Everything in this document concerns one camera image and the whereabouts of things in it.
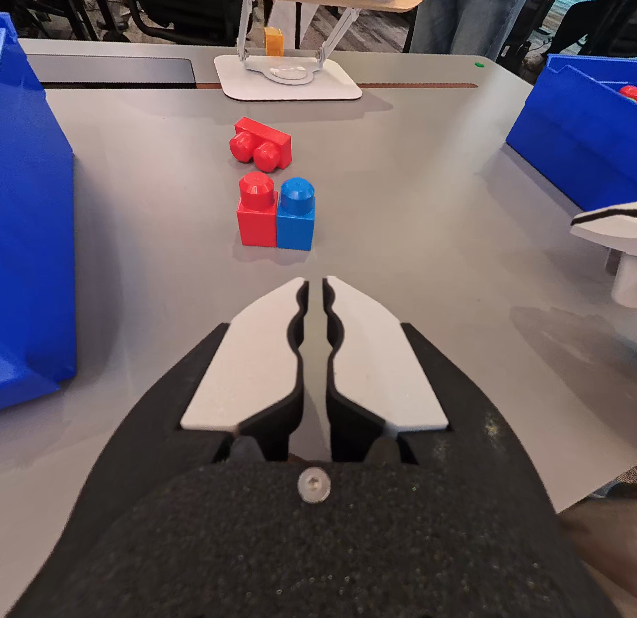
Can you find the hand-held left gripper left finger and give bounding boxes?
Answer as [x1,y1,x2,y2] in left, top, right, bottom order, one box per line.
[180,277,309,431]

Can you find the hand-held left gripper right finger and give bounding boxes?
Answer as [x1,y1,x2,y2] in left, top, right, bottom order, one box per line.
[324,276,450,434]

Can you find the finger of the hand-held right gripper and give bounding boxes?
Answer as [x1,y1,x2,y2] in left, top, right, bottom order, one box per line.
[571,203,637,308]

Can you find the blue toy block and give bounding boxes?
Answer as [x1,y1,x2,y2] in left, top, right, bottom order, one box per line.
[276,178,317,251]

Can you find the red double toy block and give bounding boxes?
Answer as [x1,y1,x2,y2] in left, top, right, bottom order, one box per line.
[229,117,293,173]

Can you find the blue plastic bin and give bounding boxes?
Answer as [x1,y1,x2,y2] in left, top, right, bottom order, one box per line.
[506,54,637,212]
[0,13,77,410]

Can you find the person's beige trousers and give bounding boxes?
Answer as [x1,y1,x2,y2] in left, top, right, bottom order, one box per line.
[558,469,637,604]

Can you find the white document stand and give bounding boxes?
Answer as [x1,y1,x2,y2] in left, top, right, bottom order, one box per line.
[214,0,399,101]

